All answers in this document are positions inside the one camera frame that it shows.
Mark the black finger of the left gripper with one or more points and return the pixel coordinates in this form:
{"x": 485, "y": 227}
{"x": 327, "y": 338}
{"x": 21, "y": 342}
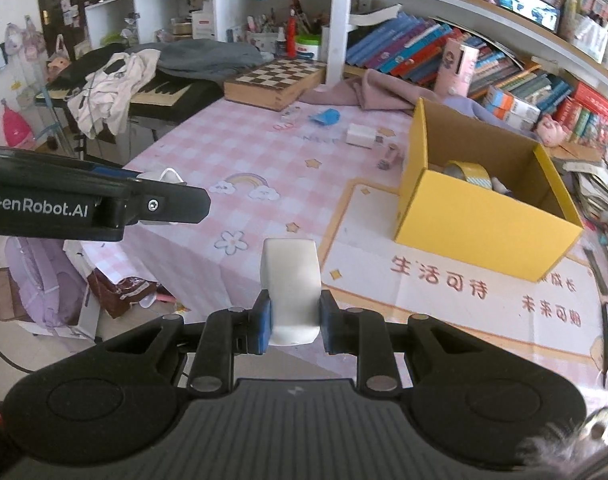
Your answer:
{"x": 183, "y": 204}

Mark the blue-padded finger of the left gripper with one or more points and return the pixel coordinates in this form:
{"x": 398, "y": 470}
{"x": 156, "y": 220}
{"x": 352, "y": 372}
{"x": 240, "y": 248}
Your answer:
{"x": 113, "y": 172}

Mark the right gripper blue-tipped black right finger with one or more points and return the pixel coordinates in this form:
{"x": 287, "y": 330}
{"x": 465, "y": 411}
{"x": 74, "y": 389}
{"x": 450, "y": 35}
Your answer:
{"x": 364, "y": 335}

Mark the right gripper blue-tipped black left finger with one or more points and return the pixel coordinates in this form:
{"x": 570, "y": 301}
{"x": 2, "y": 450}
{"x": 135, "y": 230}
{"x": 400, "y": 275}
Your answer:
{"x": 223, "y": 336}

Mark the beige eraser block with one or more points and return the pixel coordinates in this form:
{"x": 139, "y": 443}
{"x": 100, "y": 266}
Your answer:
{"x": 290, "y": 273}

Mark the pink stapler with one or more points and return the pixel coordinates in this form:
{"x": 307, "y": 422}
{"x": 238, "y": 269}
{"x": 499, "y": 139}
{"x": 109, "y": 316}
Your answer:
{"x": 392, "y": 157}

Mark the yellow tape roll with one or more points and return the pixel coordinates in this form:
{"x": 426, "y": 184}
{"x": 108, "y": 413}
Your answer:
{"x": 469, "y": 172}

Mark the white power adapter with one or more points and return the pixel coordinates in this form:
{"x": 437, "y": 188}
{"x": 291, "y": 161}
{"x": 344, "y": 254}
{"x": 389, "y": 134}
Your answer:
{"x": 362, "y": 136}

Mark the blue wrapper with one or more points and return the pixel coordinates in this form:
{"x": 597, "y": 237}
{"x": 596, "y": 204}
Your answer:
{"x": 328, "y": 117}

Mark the white spray bottle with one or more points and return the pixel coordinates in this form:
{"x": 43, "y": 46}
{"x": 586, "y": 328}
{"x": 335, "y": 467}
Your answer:
{"x": 500, "y": 188}

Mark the white crumpled shirt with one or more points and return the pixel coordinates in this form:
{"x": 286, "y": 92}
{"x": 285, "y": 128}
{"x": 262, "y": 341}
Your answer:
{"x": 104, "y": 100}

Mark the black keyboard piano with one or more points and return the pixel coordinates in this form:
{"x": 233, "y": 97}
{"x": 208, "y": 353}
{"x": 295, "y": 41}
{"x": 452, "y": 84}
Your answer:
{"x": 167, "y": 99}

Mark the grey folded clothing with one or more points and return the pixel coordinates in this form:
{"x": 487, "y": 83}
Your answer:
{"x": 203, "y": 59}

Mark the pink checkered tablecloth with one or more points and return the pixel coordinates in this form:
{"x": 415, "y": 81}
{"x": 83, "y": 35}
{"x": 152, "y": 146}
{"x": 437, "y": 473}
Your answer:
{"x": 309, "y": 183}

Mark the clear plastic clip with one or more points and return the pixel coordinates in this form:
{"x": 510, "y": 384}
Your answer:
{"x": 290, "y": 118}

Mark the wooden chess board box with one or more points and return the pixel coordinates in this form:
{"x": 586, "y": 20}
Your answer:
{"x": 275, "y": 85}

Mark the yellow cardboard box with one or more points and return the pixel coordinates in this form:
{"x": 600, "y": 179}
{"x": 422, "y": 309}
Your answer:
{"x": 524, "y": 236}

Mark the green lid white jar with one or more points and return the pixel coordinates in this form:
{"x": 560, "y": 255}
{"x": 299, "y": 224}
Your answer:
{"x": 307, "y": 47}

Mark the red bottle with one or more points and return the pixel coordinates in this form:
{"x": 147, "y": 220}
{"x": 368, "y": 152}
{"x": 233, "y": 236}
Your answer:
{"x": 291, "y": 34}

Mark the pink cloth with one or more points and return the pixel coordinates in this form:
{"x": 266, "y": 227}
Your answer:
{"x": 372, "y": 91}

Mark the grey metal ruler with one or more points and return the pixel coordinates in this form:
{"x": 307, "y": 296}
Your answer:
{"x": 599, "y": 278}

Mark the orange white medicine boxes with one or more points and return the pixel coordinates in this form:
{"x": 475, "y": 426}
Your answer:
{"x": 515, "y": 112}

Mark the purple cloth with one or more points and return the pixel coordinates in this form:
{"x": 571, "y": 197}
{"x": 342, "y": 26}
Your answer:
{"x": 470, "y": 108}

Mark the pink cylindrical device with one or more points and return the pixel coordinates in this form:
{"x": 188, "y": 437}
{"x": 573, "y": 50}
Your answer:
{"x": 457, "y": 68}

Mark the pink pig toy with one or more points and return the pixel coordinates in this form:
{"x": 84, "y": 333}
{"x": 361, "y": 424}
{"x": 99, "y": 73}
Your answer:
{"x": 550, "y": 133}

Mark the row of leaning books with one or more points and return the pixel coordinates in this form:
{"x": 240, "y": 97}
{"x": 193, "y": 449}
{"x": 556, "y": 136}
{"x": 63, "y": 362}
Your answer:
{"x": 440, "y": 56}

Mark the red dictionary books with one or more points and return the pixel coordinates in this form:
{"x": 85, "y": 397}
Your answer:
{"x": 584, "y": 112}

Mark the phone playing video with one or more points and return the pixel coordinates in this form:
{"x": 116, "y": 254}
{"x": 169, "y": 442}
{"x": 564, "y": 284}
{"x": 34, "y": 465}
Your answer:
{"x": 539, "y": 12}

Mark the white pen holder box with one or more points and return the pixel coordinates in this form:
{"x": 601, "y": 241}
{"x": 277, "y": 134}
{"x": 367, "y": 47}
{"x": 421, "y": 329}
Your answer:
{"x": 589, "y": 34}

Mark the white shelf unit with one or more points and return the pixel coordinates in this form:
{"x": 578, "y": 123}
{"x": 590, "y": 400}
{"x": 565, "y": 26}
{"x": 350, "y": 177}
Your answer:
{"x": 512, "y": 31}

